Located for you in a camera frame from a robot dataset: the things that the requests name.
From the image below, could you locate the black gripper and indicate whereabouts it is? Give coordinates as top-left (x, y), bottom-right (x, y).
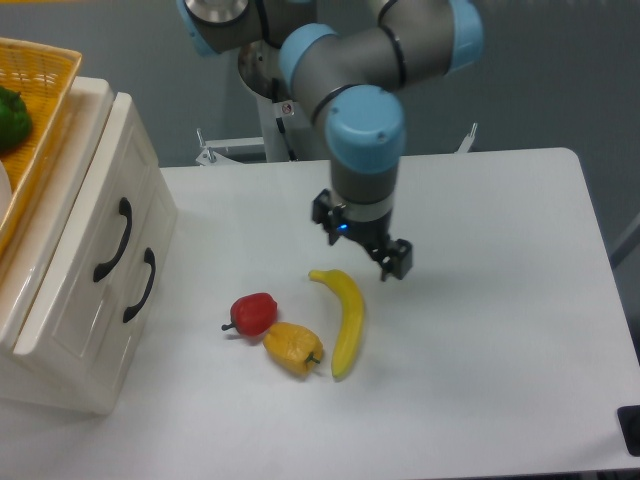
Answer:
top-left (311, 189), bottom-right (413, 281)

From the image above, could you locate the white bracket behind table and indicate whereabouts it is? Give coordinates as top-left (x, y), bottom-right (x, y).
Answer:
top-left (455, 122), bottom-right (478, 154)
top-left (195, 128), bottom-right (266, 167)

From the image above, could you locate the white left bracket behind table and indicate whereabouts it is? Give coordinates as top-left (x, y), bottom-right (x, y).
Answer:
top-left (195, 128), bottom-right (266, 167)

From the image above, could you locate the red bell pepper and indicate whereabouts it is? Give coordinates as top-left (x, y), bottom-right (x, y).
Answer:
top-left (221, 292), bottom-right (278, 337)

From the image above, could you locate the yellow banana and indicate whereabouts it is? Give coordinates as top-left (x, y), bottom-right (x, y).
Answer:
top-left (308, 269), bottom-right (365, 381)

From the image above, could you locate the black top drawer handle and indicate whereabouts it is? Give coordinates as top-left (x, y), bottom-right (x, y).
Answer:
top-left (92, 197), bottom-right (133, 283)

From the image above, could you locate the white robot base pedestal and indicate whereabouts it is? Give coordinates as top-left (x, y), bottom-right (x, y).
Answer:
top-left (238, 41), bottom-right (328, 162)

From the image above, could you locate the black drawer handle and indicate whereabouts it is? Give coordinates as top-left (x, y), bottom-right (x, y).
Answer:
top-left (92, 197), bottom-right (133, 283)
top-left (122, 247), bottom-right (157, 324)

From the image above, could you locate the white top drawer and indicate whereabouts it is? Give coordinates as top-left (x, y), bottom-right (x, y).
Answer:
top-left (14, 93), bottom-right (158, 358)

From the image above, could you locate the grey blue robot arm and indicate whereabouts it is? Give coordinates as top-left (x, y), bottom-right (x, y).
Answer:
top-left (177, 1), bottom-right (484, 279)

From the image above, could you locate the black table corner fixture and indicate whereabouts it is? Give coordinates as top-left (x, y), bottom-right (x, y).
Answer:
top-left (617, 405), bottom-right (640, 457)

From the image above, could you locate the green bell pepper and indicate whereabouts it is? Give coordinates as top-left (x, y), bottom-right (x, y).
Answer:
top-left (1, 86), bottom-right (32, 152)

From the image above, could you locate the yellow woven basket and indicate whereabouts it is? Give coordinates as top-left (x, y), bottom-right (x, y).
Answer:
top-left (1, 38), bottom-right (82, 250)

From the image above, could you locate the yellow bell pepper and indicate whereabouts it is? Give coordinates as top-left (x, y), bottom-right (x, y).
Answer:
top-left (263, 322), bottom-right (324, 378)

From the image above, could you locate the white drawer cabinet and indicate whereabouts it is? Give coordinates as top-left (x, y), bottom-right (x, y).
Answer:
top-left (1, 77), bottom-right (177, 414)

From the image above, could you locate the black lower drawer handle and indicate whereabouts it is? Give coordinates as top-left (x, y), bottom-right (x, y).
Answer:
top-left (122, 247), bottom-right (157, 324)

